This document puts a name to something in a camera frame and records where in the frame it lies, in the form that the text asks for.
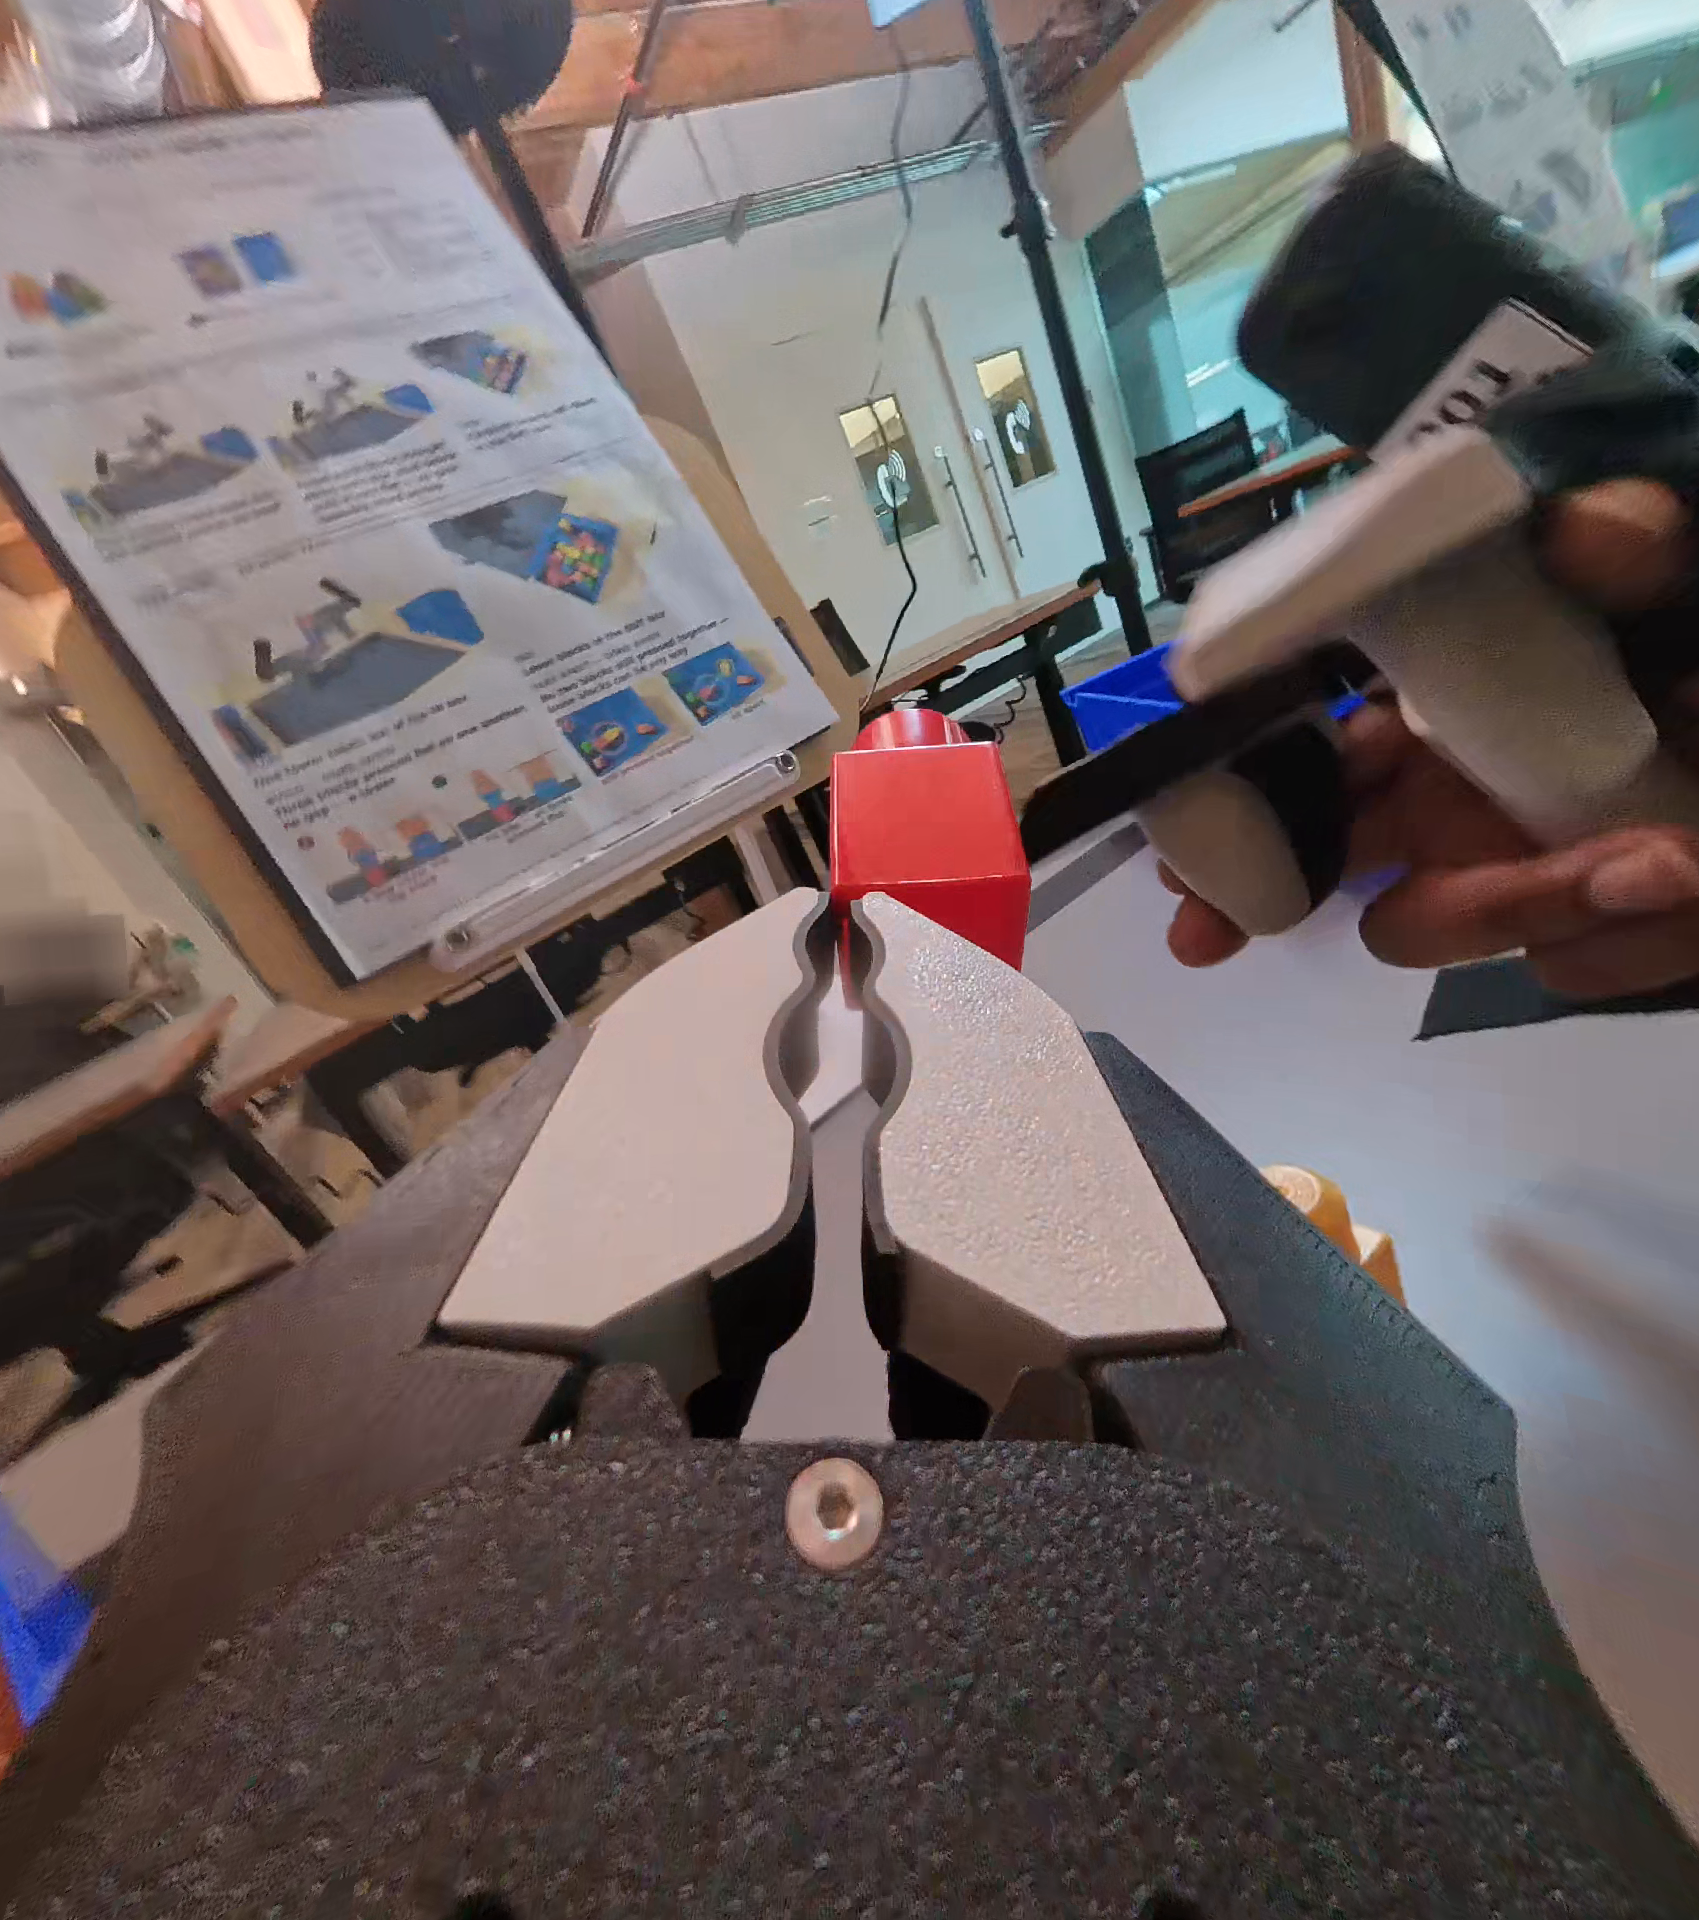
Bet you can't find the yellow mega block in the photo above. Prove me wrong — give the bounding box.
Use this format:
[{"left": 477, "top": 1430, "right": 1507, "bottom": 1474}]
[{"left": 1262, "top": 1166, "right": 1407, "bottom": 1310}]

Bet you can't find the wooden desk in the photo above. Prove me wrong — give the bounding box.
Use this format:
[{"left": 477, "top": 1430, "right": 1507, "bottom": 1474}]
[
  {"left": 0, "top": 990, "right": 367, "bottom": 1400},
  {"left": 857, "top": 578, "right": 1108, "bottom": 770},
  {"left": 1178, "top": 443, "right": 1367, "bottom": 521}
]

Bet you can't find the printed instruction sheet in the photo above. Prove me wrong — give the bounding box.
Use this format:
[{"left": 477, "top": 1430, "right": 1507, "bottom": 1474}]
[{"left": 0, "top": 94, "right": 838, "bottom": 986}]

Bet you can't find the black office chair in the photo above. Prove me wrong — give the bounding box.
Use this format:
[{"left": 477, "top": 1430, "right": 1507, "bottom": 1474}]
[{"left": 1130, "top": 405, "right": 1280, "bottom": 605}]

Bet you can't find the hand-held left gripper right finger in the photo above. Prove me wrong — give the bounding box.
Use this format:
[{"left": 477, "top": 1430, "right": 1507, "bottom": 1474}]
[{"left": 848, "top": 893, "right": 1226, "bottom": 1422}]

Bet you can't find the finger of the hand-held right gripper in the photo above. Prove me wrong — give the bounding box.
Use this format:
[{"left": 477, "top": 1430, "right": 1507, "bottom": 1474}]
[
  {"left": 1019, "top": 679, "right": 1376, "bottom": 944},
  {"left": 1169, "top": 427, "right": 1544, "bottom": 708}
]

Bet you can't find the black tripod pole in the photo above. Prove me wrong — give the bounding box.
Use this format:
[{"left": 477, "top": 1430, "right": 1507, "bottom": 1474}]
[{"left": 959, "top": 0, "right": 1155, "bottom": 655}]

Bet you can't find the person's right forearm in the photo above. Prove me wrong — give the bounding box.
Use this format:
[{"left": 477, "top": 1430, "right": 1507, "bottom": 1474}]
[{"left": 1418, "top": 949, "right": 1699, "bottom": 1040}]

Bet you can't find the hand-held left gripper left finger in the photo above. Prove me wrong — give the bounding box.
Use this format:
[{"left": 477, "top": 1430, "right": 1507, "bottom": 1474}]
[{"left": 433, "top": 883, "right": 835, "bottom": 1416}]

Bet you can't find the red mega block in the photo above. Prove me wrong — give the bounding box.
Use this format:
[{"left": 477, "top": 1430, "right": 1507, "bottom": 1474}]
[{"left": 825, "top": 714, "right": 1031, "bottom": 1002}]

